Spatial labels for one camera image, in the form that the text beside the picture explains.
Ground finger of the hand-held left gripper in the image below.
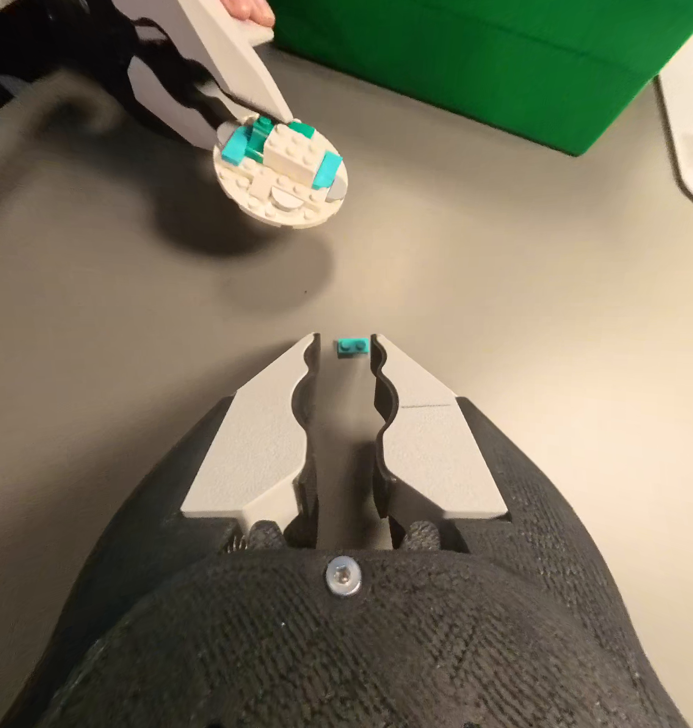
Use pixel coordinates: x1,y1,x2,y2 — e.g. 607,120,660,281
127,53,229,151
115,0,294,123

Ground person's left hand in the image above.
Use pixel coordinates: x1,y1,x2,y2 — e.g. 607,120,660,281
217,0,277,27

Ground wooden book stand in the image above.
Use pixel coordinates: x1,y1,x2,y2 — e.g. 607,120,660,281
652,25,693,210

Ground green plastic bin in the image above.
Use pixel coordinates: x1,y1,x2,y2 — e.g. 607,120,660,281
273,0,693,157

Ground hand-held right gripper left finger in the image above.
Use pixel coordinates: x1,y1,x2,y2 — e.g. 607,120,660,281
179,333,323,548

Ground round white lego assembly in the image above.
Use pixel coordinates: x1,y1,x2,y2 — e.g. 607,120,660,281
213,114,347,229

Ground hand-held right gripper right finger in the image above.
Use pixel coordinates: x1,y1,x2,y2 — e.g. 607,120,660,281
369,333,510,549

